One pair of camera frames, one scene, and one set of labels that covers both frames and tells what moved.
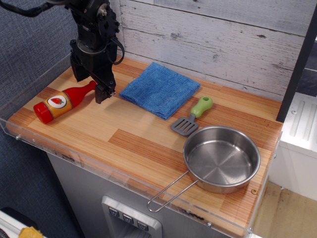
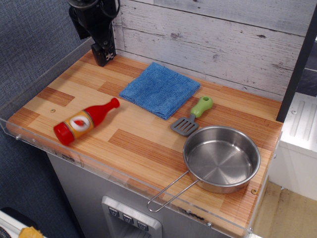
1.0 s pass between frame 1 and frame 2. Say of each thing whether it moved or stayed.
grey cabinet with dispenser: stayed
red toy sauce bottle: moved
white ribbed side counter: stayed
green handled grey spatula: stayed
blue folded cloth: stayed
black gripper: moved
